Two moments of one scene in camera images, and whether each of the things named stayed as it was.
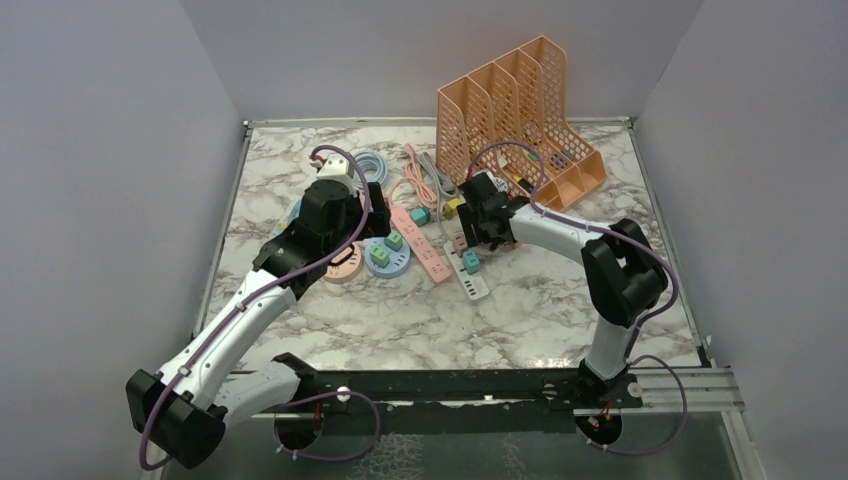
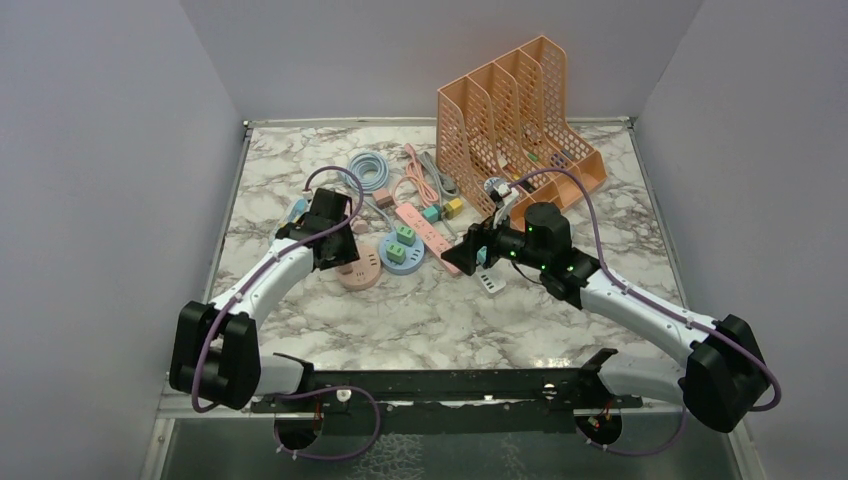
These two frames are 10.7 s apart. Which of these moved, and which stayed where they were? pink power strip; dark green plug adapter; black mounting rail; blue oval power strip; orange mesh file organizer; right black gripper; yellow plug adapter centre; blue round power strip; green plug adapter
Moved: pink power strip; green plug adapter; blue round power strip; dark green plug adapter; right black gripper
Stayed: orange mesh file organizer; yellow plug adapter centre; black mounting rail; blue oval power strip
